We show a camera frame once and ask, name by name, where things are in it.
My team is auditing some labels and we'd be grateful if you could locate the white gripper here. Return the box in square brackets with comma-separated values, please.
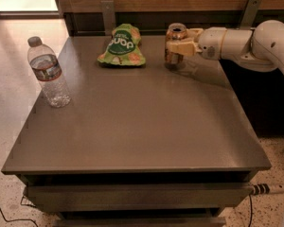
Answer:
[166, 27, 227, 61]

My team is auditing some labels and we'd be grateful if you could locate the orange soda can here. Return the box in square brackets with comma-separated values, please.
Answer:
[165, 23, 187, 70]

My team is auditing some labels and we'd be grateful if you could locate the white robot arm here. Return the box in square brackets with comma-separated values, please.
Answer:
[166, 20, 284, 76]

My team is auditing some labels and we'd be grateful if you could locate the green rice chip bag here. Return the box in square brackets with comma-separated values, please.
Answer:
[98, 24, 146, 66]

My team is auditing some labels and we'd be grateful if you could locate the clear plastic water bottle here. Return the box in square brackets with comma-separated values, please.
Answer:
[27, 36, 71, 108]

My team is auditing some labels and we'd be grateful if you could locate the black white striped plug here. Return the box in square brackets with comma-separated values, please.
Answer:
[252, 183, 284, 196]

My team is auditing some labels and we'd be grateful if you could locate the grey upper drawer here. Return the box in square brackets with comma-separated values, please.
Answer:
[25, 183, 252, 212]

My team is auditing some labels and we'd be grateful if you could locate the grey drawer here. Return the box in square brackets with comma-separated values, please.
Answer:
[54, 218, 225, 227]
[25, 183, 252, 212]

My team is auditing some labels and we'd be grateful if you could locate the grey lower drawer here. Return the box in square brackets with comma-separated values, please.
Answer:
[54, 218, 225, 227]

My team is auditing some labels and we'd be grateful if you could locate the right metal wall bracket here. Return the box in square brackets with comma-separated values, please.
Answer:
[239, 0, 262, 30]

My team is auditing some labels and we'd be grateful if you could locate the metal wall bracket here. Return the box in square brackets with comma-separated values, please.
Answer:
[239, 0, 262, 30]
[100, 0, 115, 36]

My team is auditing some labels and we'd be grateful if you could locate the left metal wall bracket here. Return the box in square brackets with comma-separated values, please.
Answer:
[100, 0, 115, 36]

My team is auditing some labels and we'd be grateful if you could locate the thin black cable right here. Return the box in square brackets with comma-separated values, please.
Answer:
[247, 194, 254, 227]

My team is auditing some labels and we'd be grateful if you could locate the black cable on floor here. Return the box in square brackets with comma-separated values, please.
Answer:
[0, 203, 40, 227]

